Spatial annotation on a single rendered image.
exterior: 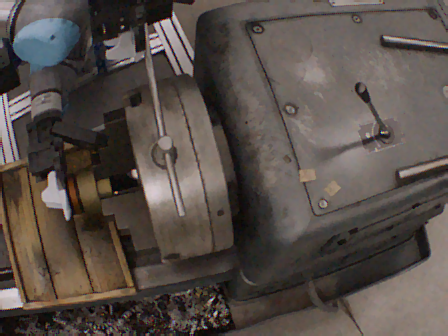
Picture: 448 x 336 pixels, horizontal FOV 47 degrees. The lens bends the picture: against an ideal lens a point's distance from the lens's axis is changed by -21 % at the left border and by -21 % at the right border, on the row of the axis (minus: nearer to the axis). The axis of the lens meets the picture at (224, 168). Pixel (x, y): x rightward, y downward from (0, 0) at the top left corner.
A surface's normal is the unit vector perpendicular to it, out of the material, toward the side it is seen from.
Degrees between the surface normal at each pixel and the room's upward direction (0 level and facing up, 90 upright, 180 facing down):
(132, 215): 5
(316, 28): 0
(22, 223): 0
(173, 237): 59
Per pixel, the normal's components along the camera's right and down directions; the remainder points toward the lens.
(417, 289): 0.07, -0.32
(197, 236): 0.28, 0.67
